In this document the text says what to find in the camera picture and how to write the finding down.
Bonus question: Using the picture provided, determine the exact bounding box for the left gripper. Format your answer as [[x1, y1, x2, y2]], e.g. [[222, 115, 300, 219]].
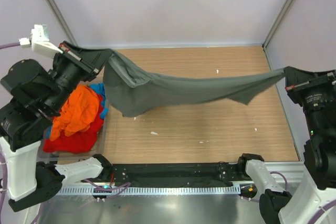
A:
[[48, 40, 115, 112]]

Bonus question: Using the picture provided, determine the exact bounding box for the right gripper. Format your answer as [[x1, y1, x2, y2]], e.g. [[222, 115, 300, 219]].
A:
[[285, 65, 336, 134]]

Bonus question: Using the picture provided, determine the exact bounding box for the grey t shirt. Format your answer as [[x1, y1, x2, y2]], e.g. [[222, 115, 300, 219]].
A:
[[103, 51, 285, 118]]

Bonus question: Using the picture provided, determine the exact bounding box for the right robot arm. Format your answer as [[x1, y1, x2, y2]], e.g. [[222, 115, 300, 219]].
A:
[[236, 67, 335, 223]]

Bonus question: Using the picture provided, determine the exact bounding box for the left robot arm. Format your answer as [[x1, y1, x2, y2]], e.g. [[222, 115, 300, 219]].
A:
[[1, 41, 113, 212]]

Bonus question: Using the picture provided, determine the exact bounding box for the blue t shirt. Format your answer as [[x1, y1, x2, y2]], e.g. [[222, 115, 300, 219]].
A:
[[46, 83, 110, 138]]

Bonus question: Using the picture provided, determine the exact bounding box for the orange t shirt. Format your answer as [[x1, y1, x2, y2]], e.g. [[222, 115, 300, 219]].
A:
[[49, 85, 100, 142]]

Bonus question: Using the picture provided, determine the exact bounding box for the red t shirt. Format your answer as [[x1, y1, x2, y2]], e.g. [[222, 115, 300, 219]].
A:
[[43, 106, 109, 154]]

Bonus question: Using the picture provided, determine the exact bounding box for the clear plastic bin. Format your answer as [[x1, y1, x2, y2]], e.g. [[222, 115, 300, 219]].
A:
[[38, 82, 108, 162]]

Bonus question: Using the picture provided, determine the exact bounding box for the left aluminium frame post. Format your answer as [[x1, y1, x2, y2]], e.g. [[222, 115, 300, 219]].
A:
[[45, 0, 78, 46]]

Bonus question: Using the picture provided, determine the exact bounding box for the aluminium frame post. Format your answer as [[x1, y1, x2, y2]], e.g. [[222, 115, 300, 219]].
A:
[[45, 0, 78, 46], [262, 0, 312, 50]]

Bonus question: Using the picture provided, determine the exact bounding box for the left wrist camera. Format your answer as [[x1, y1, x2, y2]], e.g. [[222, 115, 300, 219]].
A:
[[19, 24, 63, 59]]

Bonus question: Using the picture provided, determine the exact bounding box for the aluminium rail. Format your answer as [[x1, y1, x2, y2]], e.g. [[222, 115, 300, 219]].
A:
[[31, 161, 320, 186]]

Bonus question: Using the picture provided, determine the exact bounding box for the right aluminium frame post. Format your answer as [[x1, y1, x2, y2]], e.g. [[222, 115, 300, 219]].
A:
[[262, 0, 312, 50]]

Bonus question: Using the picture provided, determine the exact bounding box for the slotted cable duct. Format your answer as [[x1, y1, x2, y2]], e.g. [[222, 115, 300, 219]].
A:
[[57, 184, 241, 196]]

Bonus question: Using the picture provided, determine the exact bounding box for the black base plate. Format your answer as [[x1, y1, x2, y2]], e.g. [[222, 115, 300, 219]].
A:
[[80, 162, 268, 187]]

